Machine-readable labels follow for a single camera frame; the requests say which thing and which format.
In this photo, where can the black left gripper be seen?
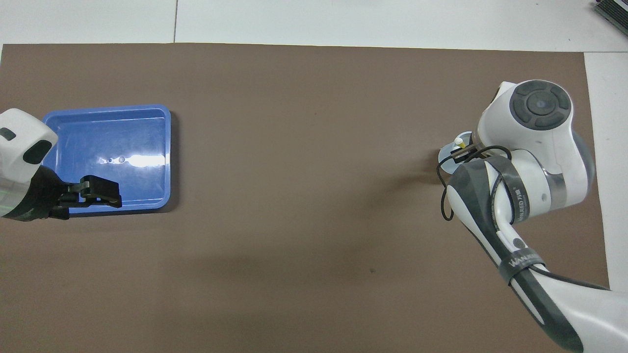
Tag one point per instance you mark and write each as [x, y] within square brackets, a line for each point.
[44, 196]

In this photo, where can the yellow marker pen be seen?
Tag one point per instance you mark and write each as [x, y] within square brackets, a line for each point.
[458, 141]

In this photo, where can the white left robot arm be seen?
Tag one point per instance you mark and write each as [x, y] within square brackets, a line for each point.
[19, 142]

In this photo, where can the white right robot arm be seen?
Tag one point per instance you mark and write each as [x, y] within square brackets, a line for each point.
[530, 147]

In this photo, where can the blue plastic tray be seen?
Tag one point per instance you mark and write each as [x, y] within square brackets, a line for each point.
[122, 137]

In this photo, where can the brown table mat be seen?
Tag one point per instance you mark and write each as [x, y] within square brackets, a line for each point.
[314, 147]

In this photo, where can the clear plastic cup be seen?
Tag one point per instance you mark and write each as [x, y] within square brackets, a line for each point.
[445, 159]

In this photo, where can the dark ribbed box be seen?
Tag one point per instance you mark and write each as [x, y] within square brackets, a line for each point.
[615, 12]

